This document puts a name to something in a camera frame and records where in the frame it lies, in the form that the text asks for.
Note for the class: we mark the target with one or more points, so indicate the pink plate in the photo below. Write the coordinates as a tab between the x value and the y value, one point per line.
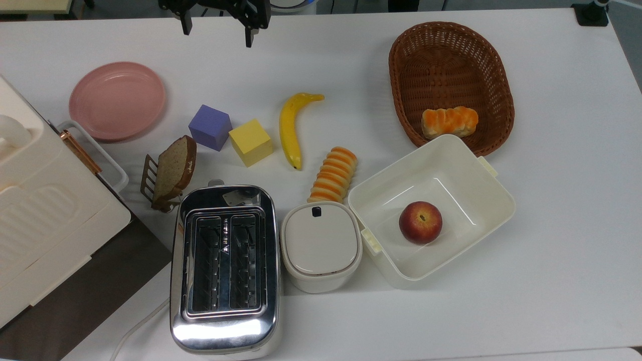
117	100

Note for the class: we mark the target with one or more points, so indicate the white tray with rim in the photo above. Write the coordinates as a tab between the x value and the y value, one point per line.
108	165

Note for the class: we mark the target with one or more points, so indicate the white and blue round base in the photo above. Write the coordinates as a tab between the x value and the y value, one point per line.
296	5

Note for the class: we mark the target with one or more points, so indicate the brown wicker basket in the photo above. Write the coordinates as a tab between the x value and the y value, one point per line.
446	70

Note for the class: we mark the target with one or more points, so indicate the yellow cube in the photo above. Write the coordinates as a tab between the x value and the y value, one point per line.
251	142

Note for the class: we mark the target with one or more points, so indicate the large white open container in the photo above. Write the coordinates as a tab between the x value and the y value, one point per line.
466	200

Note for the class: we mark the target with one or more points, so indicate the short orange bread roll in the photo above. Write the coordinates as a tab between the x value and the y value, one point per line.
449	121

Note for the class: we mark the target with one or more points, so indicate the beige side table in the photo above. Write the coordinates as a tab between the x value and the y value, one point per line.
32	5

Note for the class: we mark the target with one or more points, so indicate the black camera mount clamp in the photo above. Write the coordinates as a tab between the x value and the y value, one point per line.
591	12

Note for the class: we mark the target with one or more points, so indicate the brown toast rack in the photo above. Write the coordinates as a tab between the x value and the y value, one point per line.
148	178

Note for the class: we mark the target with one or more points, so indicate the red apple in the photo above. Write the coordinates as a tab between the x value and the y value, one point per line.
420	222

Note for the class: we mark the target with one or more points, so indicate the yellow banana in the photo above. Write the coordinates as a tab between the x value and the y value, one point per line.
289	131

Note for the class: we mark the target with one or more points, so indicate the chrome two-slot toaster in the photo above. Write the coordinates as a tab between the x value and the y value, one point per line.
225	265

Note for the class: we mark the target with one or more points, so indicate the brown bread slice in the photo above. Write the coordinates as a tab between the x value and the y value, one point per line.
174	168

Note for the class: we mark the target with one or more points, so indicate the small white lidded container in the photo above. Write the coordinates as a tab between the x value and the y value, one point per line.
321	245

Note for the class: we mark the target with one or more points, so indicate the purple cube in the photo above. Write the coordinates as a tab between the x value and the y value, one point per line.
209	127

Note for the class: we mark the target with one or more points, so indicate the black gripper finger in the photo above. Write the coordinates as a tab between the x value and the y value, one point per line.
249	27
186	20

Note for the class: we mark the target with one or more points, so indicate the long ridged orange bread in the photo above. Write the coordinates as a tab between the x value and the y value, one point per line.
333	175

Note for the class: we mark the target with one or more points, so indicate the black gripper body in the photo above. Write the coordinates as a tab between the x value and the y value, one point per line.
215	3

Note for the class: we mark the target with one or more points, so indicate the large white appliance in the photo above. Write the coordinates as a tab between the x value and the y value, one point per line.
45	210

